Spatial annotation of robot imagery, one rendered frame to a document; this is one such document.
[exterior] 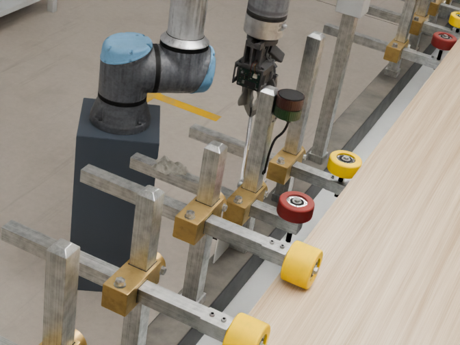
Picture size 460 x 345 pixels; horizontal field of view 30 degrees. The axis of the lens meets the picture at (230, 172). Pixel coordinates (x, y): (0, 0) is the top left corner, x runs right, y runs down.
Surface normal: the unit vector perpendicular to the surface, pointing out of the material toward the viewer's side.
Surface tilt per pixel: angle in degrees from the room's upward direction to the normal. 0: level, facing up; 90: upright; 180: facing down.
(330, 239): 0
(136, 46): 5
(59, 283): 90
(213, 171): 90
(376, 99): 0
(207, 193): 90
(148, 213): 90
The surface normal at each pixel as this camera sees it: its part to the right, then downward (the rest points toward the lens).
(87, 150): 0.06, 0.54
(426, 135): 0.14, -0.84
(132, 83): 0.28, 0.56
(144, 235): -0.44, 0.42
